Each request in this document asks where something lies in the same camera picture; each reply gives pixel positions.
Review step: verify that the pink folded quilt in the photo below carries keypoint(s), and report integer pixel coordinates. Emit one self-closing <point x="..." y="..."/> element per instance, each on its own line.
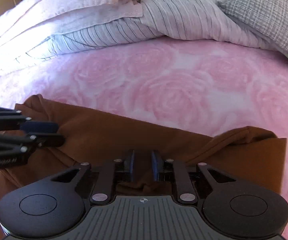
<point x="33" y="21"/>

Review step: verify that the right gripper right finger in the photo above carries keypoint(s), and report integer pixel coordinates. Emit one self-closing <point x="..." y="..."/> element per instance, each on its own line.
<point x="157" y="166"/>

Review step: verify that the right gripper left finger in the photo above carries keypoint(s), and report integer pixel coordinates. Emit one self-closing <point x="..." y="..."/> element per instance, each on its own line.
<point x="129" y="166"/>

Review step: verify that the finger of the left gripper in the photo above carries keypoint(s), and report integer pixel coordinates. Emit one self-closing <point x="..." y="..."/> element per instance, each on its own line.
<point x="39" y="127"/>
<point x="47" y="139"/>

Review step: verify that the grey striped duvet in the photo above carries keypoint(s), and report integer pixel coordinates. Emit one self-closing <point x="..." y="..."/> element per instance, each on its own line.
<point x="178" y="19"/>

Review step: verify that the pink floral bed blanket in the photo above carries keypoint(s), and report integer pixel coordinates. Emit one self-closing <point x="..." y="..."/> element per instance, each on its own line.
<point x="217" y="102"/>

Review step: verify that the brown long-sleeve shirt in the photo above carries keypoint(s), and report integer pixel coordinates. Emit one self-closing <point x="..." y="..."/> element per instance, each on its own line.
<point x="93" y="136"/>

